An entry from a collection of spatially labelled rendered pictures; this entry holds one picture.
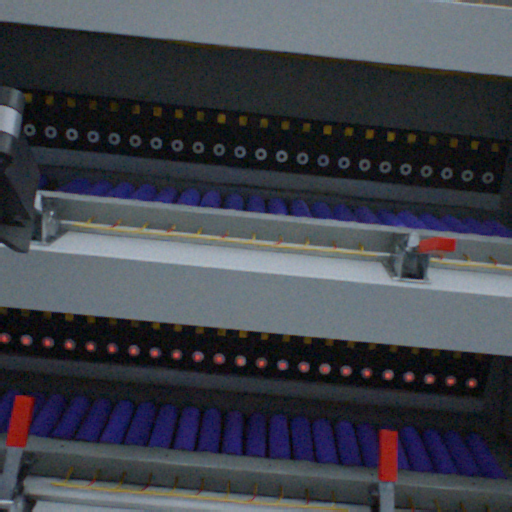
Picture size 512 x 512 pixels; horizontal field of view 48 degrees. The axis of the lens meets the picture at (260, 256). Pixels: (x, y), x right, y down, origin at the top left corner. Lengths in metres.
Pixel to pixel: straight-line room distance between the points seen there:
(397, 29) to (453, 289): 0.19
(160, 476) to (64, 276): 0.18
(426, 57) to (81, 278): 0.29
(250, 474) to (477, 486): 0.18
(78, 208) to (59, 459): 0.20
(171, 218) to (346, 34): 0.19
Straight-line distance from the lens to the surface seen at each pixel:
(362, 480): 0.49
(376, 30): 0.45
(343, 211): 0.53
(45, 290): 0.43
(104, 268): 0.41
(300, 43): 0.44
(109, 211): 0.46
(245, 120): 0.57
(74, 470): 0.50
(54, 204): 0.45
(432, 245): 0.36
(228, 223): 0.44
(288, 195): 0.55
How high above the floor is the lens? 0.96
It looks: 3 degrees up
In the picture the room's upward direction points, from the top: 6 degrees clockwise
